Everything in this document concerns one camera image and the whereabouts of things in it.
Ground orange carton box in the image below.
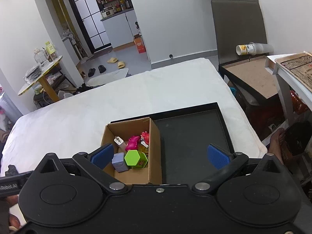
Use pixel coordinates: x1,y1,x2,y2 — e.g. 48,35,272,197
133,34,146,53

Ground yellow slipper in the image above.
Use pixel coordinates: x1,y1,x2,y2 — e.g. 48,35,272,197
107,57,118,63
117,61,125,69

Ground grey chair back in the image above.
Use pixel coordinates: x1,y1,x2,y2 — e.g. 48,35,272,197
211,0,267,65

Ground white usb charger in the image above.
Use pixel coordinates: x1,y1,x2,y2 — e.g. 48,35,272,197
114,136,126,153

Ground yellow label bottle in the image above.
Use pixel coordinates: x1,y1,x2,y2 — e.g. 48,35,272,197
45,41,58,60

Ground round yellow edged table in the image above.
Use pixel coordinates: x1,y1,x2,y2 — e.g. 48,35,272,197
18,56,63,103

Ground black slipper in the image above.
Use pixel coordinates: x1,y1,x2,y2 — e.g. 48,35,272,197
98,65,106,74
88,68,96,78

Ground lavender cube plug adapter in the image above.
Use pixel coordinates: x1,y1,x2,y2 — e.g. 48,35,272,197
112,152,129,173

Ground pink dinosaur costume figurine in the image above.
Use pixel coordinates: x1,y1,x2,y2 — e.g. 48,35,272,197
125,136,141,151

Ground green hexagonal cup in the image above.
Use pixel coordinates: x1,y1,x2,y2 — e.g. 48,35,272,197
124,150,148,168

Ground bare foot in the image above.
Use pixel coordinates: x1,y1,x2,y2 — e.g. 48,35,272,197
268,128,285,164

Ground black tray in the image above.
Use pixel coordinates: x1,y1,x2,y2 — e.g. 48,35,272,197
101,103,234,186

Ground glass jar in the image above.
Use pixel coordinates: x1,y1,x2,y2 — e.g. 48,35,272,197
34,48,49,66

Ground white kitchen cabinet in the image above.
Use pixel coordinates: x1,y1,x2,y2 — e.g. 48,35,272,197
102,9,138,48

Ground red figure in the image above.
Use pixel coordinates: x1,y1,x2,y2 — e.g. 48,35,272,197
138,132,149,155

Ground stacked paper cups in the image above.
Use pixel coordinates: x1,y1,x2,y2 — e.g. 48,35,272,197
235,42,274,56

